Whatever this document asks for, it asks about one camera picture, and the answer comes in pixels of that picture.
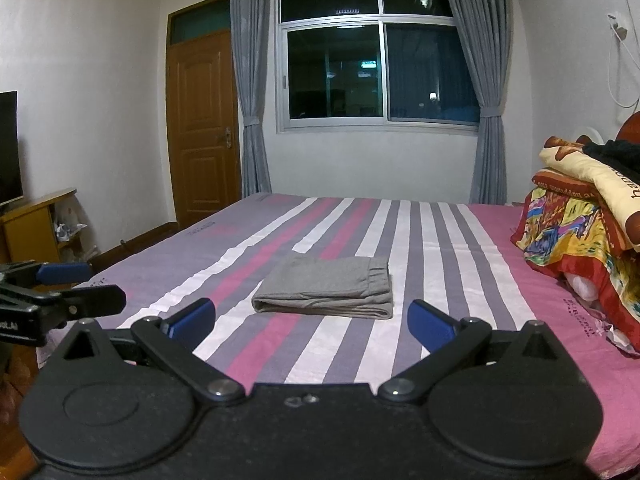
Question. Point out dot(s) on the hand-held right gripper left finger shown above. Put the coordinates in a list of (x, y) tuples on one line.
[(192, 319)]

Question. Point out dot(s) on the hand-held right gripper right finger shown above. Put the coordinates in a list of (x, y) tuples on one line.
[(430, 327)]

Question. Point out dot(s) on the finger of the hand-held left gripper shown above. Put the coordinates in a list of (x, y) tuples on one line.
[(65, 272), (97, 300)]

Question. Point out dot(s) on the grey pants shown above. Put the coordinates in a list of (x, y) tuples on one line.
[(325, 285)]

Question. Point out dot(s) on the white crumpled plastic bag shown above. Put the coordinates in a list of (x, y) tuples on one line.
[(67, 227)]

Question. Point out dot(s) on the wooden cabinet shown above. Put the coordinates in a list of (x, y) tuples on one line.
[(30, 230)]

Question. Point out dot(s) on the striped purple pink bed sheet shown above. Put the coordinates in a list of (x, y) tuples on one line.
[(450, 270)]

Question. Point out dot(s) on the dark wooden bed footboard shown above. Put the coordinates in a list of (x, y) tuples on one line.
[(135, 242)]

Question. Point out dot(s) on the black flat television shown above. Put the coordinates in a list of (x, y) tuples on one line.
[(9, 150)]

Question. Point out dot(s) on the clear plastic bag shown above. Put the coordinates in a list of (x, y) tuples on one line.
[(585, 287)]

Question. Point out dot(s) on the colourful printed blanket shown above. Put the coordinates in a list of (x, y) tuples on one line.
[(565, 230)]

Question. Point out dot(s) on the grey curtain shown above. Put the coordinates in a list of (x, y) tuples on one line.
[(492, 150), (250, 60)]

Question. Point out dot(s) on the brown wooden door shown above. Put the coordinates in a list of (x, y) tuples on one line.
[(200, 110)]

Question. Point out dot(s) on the cream printed blanket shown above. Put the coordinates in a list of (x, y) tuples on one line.
[(600, 170)]

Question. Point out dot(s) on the white round object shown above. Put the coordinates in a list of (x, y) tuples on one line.
[(596, 135)]

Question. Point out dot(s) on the black cloth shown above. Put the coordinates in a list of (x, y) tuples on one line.
[(620, 152)]

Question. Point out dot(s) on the sliding glass window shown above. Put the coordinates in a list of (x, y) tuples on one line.
[(330, 70)]

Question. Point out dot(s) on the red wooden headboard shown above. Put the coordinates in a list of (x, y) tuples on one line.
[(631, 127)]

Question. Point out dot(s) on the white wall socket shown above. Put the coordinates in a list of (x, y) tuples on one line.
[(620, 30)]

